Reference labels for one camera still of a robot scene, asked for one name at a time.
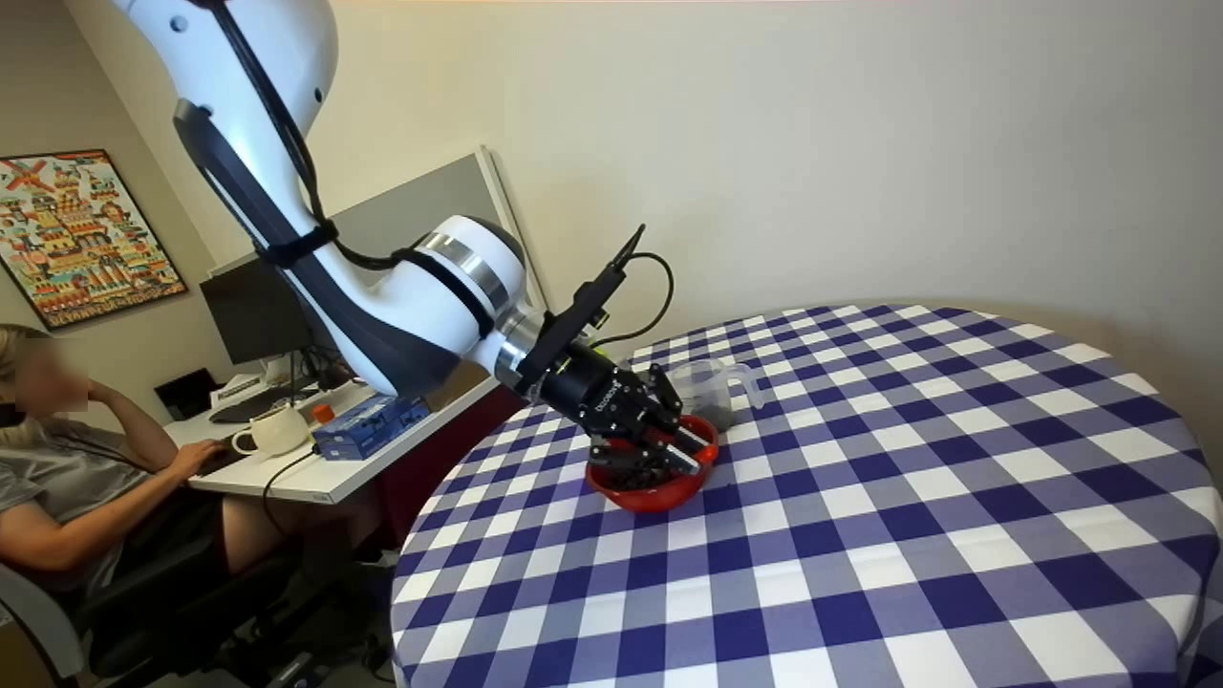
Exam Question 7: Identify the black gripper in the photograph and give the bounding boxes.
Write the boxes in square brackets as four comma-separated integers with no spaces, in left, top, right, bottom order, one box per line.
[521,343,719,490]

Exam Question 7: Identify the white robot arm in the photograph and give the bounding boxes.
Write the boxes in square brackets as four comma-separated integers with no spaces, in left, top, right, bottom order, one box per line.
[109,0,710,485]

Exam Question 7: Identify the red orange bowl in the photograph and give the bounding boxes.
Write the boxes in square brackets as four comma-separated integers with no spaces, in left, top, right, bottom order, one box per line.
[583,415,719,515]

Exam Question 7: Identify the transparent plastic measuring jar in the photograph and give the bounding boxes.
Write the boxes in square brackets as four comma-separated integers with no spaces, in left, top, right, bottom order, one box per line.
[670,358,753,427]

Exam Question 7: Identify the blue tissue box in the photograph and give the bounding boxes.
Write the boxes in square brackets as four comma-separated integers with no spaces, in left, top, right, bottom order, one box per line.
[314,393,426,459]

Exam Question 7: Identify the blue white checkered tablecloth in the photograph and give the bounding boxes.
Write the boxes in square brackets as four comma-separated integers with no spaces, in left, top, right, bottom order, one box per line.
[389,306,1219,688]

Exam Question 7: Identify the white desk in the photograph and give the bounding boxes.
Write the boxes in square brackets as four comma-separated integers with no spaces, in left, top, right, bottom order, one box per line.
[195,369,495,505]

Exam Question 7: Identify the white mug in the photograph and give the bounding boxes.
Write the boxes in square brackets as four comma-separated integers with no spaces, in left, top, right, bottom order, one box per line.
[230,404,310,459]

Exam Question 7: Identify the black computer monitor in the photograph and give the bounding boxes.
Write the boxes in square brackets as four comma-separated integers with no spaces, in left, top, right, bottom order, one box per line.
[201,262,314,364]

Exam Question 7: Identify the black office chair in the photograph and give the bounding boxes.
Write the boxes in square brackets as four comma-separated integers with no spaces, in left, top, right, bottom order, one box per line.
[2,515,316,688]

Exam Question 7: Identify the seated person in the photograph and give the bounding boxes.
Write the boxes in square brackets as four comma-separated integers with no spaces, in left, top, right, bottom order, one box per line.
[0,324,274,588]

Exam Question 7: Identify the colourful framed wall picture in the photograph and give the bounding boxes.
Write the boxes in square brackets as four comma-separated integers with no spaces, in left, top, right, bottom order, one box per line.
[0,149,186,329]

